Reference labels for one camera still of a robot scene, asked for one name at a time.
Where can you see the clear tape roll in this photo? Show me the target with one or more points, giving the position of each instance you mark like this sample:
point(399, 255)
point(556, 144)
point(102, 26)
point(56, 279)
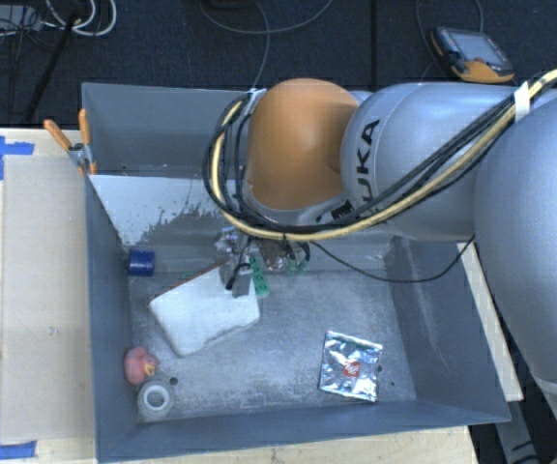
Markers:
point(155, 399)

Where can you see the silver foil packet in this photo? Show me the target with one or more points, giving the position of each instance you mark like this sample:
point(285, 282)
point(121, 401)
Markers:
point(351, 368)

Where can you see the black cylinder on white bracket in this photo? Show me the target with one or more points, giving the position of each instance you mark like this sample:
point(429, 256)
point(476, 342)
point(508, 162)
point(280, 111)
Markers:
point(342, 210)

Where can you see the grey metal bin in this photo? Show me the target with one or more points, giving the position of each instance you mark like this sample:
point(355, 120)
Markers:
point(288, 385)

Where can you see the blue cylinder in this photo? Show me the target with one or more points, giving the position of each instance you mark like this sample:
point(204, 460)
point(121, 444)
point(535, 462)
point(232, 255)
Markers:
point(141, 262)

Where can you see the white foam block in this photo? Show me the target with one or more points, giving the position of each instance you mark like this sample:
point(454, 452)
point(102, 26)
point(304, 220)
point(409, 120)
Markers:
point(201, 314)

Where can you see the pale cardboard board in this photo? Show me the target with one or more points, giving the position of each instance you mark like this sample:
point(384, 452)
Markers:
point(41, 298)

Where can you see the pink toy bird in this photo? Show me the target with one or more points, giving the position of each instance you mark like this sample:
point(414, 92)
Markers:
point(137, 365)

